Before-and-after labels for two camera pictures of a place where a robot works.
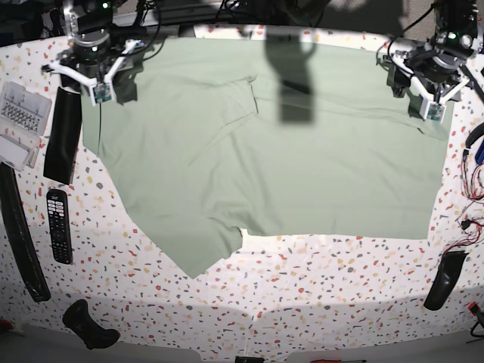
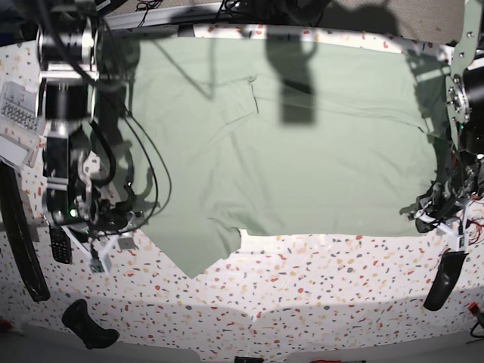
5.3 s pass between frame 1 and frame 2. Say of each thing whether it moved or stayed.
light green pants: stayed
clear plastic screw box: stayed
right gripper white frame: moved
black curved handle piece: stayed
